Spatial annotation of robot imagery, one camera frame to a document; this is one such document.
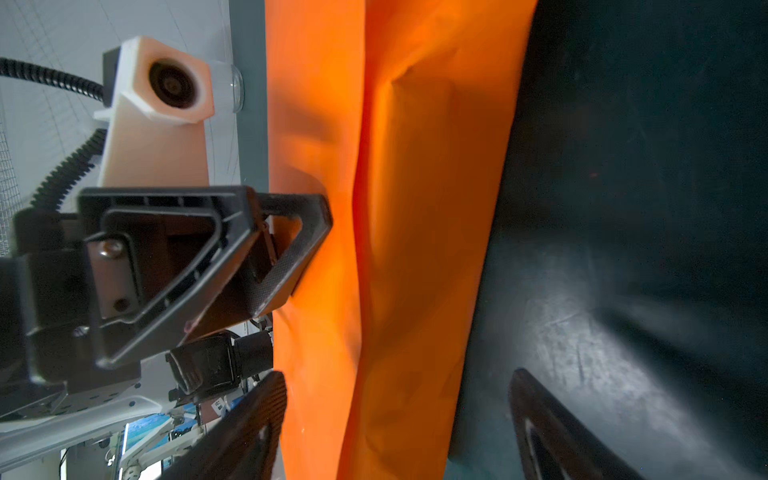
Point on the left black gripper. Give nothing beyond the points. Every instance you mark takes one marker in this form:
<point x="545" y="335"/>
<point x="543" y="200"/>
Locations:
<point x="151" y="263"/>

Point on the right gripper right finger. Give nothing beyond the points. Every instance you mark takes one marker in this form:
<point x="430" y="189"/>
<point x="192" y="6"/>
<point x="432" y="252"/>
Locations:
<point x="552" y="442"/>

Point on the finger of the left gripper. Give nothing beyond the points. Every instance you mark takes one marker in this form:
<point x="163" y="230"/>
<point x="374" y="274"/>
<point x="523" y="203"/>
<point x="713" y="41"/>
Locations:
<point x="269" y="273"/>

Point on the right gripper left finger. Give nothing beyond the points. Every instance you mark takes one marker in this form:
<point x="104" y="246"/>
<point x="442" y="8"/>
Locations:
<point x="244" y="444"/>

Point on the orange wrapping paper sheet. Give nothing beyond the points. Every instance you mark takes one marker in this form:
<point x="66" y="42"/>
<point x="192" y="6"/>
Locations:
<point x="399" y="113"/>

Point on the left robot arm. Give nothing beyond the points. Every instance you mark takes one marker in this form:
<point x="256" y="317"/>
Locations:
<point x="66" y="407"/>

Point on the green lidded glass jar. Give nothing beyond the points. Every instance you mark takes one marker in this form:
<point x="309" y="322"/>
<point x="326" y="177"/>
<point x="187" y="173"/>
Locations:
<point x="227" y="88"/>

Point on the green table mat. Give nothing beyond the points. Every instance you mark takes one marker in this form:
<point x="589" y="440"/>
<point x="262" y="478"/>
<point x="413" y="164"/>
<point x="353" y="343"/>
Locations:
<point x="626" y="266"/>

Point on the white wire basket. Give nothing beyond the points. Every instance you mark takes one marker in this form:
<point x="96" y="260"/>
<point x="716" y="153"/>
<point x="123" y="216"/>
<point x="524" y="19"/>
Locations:
<point x="10" y="195"/>

